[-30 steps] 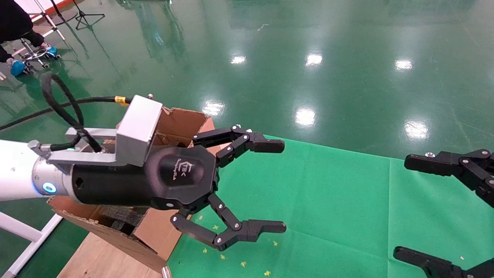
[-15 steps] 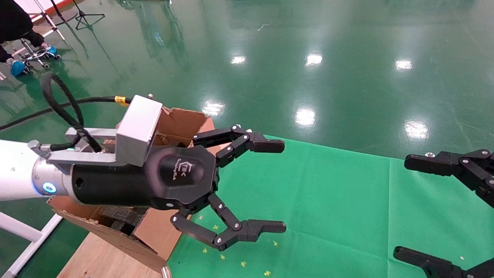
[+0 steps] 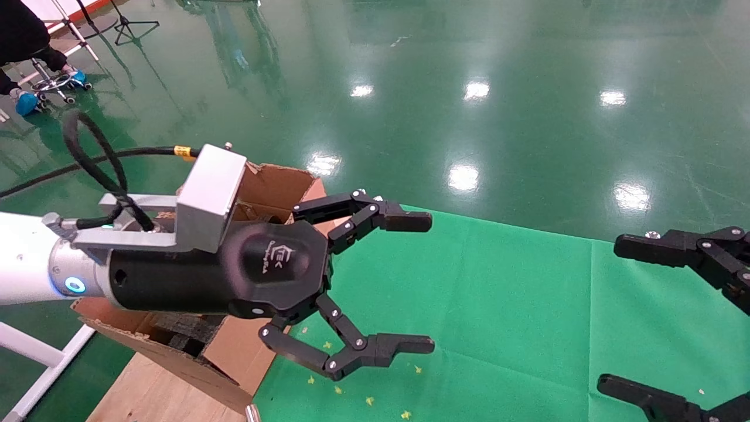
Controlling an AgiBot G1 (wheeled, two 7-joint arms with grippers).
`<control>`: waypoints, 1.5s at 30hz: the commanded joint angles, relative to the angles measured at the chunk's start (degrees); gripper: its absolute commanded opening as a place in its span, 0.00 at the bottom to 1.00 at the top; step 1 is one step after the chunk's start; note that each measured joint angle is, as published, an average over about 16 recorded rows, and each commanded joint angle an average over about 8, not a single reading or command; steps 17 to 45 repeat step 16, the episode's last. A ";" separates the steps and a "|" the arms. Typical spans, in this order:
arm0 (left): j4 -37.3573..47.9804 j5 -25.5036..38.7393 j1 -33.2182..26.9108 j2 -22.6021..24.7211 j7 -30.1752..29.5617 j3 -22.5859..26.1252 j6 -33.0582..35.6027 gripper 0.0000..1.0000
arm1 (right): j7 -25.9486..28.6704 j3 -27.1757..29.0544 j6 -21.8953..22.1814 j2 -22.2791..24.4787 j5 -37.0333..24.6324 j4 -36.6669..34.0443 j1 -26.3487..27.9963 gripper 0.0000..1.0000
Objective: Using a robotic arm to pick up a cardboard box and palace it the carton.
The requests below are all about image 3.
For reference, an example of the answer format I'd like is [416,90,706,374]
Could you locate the white metal stand frame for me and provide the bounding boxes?
[35,0,100,62]

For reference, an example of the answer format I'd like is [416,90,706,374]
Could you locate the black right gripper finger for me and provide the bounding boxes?
[612,227,750,317]
[596,374,750,422]

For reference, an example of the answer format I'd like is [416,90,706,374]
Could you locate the black foam block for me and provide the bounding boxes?
[154,312,226,358]

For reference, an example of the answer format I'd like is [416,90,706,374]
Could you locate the green cloth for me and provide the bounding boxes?
[253,202,750,422]

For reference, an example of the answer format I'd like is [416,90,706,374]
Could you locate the chrome wheeled stool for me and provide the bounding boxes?
[29,59,93,106]

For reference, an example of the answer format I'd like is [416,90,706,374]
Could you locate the large open cardboard carton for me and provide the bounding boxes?
[70,163,339,414]

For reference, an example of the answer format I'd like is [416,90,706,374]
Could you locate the black cable with yellow tag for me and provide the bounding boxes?
[0,110,203,232]

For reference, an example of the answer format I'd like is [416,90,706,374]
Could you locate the white pipe frame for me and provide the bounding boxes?
[0,321,96,422]

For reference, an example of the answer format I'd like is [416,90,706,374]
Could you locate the black tripod stand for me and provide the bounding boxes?
[111,0,160,46]

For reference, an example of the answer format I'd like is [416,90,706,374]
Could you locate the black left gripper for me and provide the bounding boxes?
[108,189,435,380]

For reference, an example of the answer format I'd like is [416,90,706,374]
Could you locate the black round base stand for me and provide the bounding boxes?
[70,0,118,39]

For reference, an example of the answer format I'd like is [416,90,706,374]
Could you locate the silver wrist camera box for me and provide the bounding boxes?
[73,142,248,253]

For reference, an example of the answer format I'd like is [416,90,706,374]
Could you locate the person in black clothes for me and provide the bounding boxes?
[0,0,68,97]

